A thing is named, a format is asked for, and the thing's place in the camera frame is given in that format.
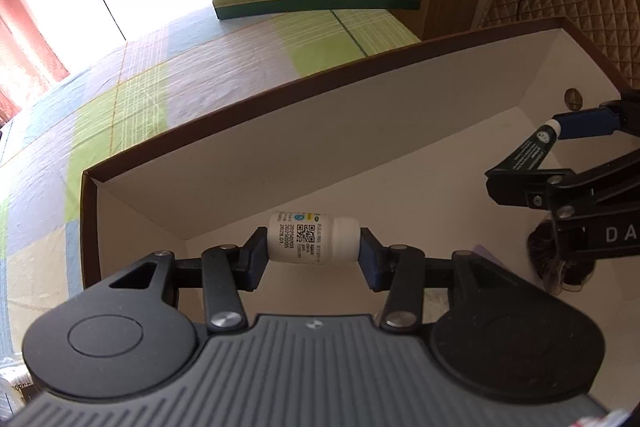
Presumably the black white tube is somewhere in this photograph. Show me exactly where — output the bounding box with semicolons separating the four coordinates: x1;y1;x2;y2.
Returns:
496;119;561;171

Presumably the white pill bottle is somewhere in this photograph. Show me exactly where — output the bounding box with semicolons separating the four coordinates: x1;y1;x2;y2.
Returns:
267;211;361;265

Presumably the dark brown hair scrunchie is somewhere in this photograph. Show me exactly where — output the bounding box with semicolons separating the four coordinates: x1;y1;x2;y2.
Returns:
527;219;596;296

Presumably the brown cardboard storage box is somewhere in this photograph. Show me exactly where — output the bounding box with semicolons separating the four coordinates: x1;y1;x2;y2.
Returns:
80;16;633;323

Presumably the plaid tablecloth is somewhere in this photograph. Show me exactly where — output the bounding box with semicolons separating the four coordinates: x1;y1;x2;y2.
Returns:
1;10;416;364

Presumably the red curtain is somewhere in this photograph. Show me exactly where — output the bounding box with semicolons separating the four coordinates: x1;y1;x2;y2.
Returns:
0;0;68;124

